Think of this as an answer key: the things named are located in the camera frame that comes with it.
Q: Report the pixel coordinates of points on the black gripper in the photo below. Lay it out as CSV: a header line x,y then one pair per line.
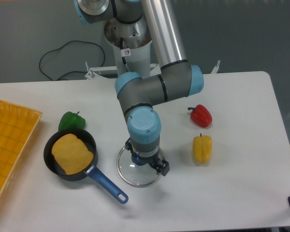
x,y
152,158

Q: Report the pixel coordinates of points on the glass pot lid blue knob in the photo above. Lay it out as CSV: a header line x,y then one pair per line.
x,y
133,174

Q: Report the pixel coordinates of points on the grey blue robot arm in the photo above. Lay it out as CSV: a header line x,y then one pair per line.
x,y
172,76

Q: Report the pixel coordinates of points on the yellow bell pepper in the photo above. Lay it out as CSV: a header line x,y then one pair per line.
x,y
202,148

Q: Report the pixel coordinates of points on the red bell pepper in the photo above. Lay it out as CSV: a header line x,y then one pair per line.
x,y
200,115

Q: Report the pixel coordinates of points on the yellow toast slice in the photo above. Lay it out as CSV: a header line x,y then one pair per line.
x,y
71,154

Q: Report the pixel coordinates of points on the green bell pepper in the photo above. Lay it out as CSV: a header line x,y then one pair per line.
x,y
71,120

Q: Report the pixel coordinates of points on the yellow woven basket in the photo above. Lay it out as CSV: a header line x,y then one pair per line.
x,y
17,124

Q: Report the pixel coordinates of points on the black saucepan blue handle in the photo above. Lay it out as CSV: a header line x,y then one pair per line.
x,y
91,170

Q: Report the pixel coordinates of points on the white table clamp bracket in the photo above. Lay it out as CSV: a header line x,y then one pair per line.
x,y
216,67

